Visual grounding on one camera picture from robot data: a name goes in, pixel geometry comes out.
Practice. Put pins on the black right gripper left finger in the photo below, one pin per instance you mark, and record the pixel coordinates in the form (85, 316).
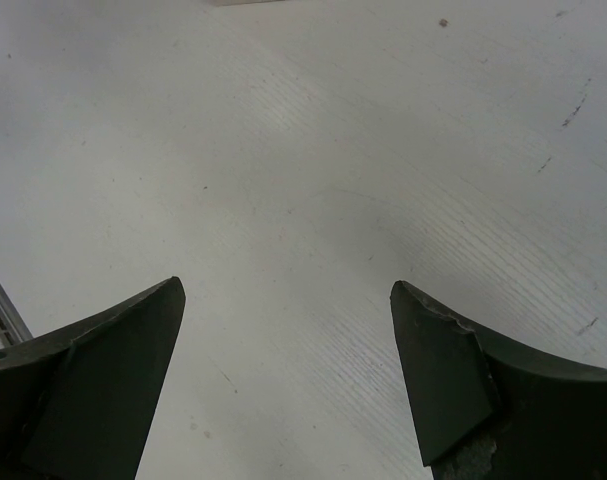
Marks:
(78, 402)

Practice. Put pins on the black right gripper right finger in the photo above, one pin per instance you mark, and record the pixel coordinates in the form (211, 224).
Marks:
(485, 406)

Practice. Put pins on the aluminium table edge rail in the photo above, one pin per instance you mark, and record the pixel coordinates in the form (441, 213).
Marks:
(13, 329)

